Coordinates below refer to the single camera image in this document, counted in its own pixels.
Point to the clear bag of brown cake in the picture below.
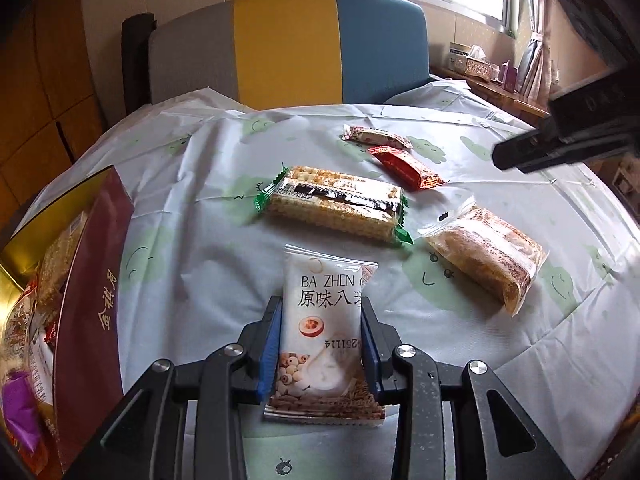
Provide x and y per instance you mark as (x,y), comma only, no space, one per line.
(490,255)

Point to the green-ended wafer packet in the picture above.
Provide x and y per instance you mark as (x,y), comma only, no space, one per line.
(330,205)

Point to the white green carton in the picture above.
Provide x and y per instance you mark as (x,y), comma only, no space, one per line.
(457,50)

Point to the grey yellow blue chair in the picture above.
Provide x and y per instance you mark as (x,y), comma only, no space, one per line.
(280,50)

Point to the gold tin box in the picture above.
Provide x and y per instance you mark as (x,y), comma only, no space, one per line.
(90,335)

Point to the white snack packet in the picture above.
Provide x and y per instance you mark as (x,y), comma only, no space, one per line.
(320,310)

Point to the purple box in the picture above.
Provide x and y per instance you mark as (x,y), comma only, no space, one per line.
(510,77)

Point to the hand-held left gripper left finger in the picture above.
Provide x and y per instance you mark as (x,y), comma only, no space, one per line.
(266,355)

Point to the purple packet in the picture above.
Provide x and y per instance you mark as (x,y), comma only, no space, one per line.
(20,410)

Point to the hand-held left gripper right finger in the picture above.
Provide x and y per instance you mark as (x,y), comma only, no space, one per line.
(372,355)

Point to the small white red packet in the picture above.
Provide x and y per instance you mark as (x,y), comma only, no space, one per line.
(375,136)

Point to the floral curtain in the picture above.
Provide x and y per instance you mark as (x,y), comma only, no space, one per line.
(545,60)

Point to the wooden shelf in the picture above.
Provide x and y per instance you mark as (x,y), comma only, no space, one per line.
(500,99)

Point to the grey blue board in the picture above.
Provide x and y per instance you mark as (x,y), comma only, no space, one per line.
(527,70)

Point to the woven tissue box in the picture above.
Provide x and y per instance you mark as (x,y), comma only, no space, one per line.
(475,67)

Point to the wooden wardrobe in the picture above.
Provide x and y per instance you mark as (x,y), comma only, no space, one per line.
(40,85)

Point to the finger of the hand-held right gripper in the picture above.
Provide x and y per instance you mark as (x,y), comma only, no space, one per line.
(520,150)
(550,164)

